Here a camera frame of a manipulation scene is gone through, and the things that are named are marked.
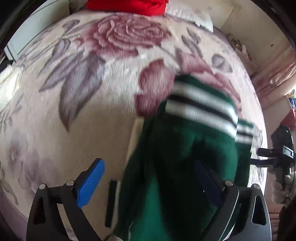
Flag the green varsity jacket cream sleeves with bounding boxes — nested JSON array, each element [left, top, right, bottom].
[[108, 75, 254, 240]]

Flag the black stand device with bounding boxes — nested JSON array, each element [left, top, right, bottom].
[[250, 125, 295, 175]]

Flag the floral rose bed blanket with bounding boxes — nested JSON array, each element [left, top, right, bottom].
[[1, 11, 267, 240]]

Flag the white pillow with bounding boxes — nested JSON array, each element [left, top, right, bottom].
[[165, 2, 214, 33]]

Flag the white wardrobe cabinet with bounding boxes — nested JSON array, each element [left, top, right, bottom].
[[4, 0, 70, 61]]

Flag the red garment on bed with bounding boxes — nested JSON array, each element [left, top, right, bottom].
[[86, 0, 169, 16]]

